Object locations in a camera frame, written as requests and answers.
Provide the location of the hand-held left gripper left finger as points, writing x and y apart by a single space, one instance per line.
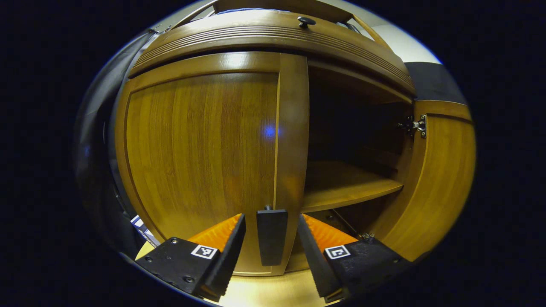
230 260

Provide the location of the wooden double-door shoe cabinet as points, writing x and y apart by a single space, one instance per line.
341 72

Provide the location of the wooden inner shelf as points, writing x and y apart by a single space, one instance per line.
341 187

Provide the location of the blue white striped object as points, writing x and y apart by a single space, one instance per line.
143 230

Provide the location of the black round drawer knob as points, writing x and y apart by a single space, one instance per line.
306 21

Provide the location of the metal door hinge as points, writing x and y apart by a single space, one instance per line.
367 235
418 125

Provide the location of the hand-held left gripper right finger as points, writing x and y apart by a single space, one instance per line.
313 260

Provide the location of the wooden shoe cabinet door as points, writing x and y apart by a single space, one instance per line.
439 183
200 149

